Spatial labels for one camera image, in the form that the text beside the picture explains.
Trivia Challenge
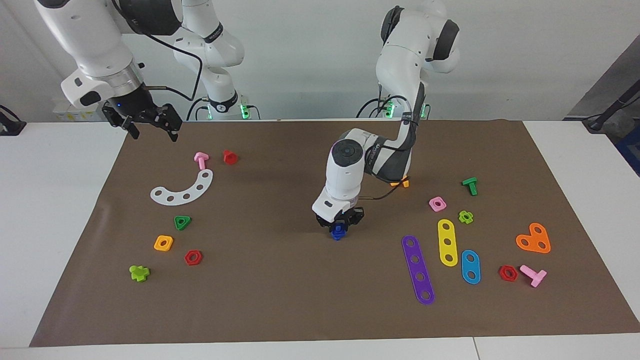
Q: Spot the white curved perforated plate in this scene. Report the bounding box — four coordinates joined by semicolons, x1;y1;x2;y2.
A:
150;169;214;206

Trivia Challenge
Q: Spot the white box with yellow labels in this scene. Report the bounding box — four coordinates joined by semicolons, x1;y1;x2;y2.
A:
52;97;108;122

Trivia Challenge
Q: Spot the brown table mat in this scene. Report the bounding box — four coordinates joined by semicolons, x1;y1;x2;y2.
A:
29;119;640;348

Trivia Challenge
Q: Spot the purple four-hole plate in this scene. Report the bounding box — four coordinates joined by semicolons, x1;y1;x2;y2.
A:
401;235;436;306

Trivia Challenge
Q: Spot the yellow three-hole plate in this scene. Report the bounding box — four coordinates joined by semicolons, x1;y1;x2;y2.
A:
437;219;459;267

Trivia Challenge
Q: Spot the blue two-hole plate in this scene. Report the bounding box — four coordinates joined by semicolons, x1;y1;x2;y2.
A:
460;249;482;285

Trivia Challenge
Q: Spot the orange heart-shaped plate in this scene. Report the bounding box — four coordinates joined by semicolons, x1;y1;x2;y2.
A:
515;222;552;254

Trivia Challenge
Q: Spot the black stand pole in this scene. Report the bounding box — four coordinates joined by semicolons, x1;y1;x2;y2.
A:
582;80;640;133

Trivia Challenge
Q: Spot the blue crate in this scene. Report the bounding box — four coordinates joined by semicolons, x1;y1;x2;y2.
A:
617;125;640;177

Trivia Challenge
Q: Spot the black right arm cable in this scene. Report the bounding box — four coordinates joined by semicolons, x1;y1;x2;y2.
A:
112;0;206;122

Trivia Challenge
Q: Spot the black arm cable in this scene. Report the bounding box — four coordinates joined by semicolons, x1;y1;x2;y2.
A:
356;175;411;202
112;0;206;122

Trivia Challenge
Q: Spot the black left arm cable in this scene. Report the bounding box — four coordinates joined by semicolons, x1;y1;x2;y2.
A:
356;175;411;202

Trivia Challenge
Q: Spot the black base cable bundle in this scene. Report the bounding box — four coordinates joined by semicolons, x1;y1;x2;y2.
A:
356;95;401;119

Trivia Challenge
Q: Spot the black clamp mount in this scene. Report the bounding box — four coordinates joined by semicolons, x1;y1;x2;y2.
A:
0;106;27;137

